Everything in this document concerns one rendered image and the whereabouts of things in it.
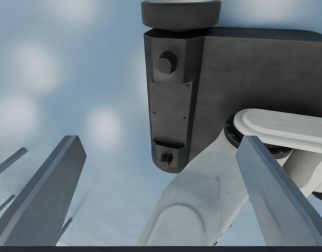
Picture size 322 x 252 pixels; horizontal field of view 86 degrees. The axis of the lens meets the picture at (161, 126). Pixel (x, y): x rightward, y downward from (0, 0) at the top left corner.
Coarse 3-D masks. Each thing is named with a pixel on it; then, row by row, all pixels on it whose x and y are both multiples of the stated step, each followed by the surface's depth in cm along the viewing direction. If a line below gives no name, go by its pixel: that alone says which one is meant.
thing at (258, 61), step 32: (160, 32) 43; (192, 32) 43; (224, 32) 42; (256, 32) 42; (288, 32) 41; (160, 64) 39; (192, 64) 42; (224, 64) 42; (256, 64) 40; (288, 64) 38; (320, 64) 37; (160, 96) 51; (192, 96) 48; (224, 96) 47; (256, 96) 45; (288, 96) 42; (320, 96) 40; (160, 128) 59; (192, 128) 57; (160, 160) 61; (320, 192) 38
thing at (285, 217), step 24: (240, 144) 11; (240, 168) 11; (264, 168) 8; (264, 192) 8; (288, 192) 7; (264, 216) 8; (288, 216) 7; (312, 216) 6; (264, 240) 8; (288, 240) 7; (312, 240) 6
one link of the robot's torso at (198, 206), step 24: (216, 144) 37; (264, 144) 33; (192, 168) 32; (216, 168) 32; (168, 192) 25; (192, 192) 25; (216, 192) 26; (240, 192) 28; (168, 216) 21; (192, 216) 21; (216, 216) 22; (144, 240) 20; (168, 240) 19; (192, 240) 19; (216, 240) 23
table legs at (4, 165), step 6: (18, 150) 143; (24, 150) 145; (12, 156) 138; (18, 156) 141; (6, 162) 134; (12, 162) 138; (0, 168) 130; (12, 198) 256; (6, 204) 249; (0, 210) 242; (66, 222) 232; (60, 234) 221
